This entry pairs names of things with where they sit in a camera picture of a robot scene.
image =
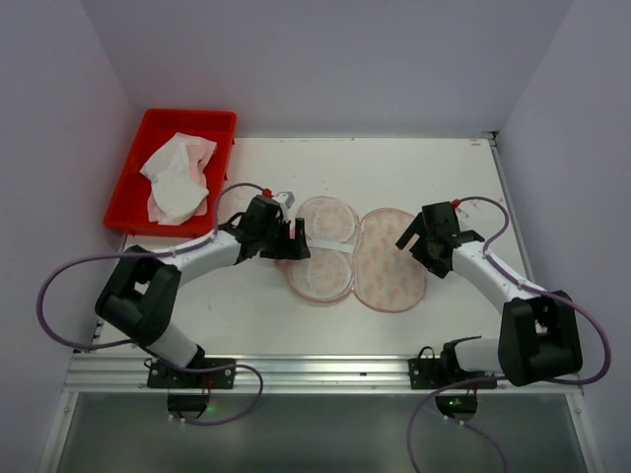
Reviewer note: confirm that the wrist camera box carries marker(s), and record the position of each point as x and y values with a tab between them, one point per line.
461	209
286	200

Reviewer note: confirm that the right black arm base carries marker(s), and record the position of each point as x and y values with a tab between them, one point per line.
428	370

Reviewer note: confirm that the red plastic tray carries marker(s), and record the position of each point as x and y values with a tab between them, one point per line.
175	169

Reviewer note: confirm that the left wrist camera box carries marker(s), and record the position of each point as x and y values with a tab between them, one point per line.
286	200

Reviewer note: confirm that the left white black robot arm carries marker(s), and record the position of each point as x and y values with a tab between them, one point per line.
139	297

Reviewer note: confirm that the aluminium mounting rail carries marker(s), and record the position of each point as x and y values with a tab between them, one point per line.
129	372

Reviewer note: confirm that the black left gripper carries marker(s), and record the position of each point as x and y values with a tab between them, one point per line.
287	241

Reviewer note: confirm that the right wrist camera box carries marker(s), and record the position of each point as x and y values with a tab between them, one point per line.
461	209

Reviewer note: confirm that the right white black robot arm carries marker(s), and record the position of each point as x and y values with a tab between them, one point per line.
538	333

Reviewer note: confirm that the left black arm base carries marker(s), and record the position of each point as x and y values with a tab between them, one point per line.
192	377

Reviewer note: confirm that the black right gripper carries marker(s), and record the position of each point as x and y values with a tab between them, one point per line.
426	241

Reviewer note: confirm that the peach floral mesh laundry bag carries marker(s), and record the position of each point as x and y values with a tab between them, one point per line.
352	255

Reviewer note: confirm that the white bra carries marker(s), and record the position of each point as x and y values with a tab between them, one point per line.
172	187

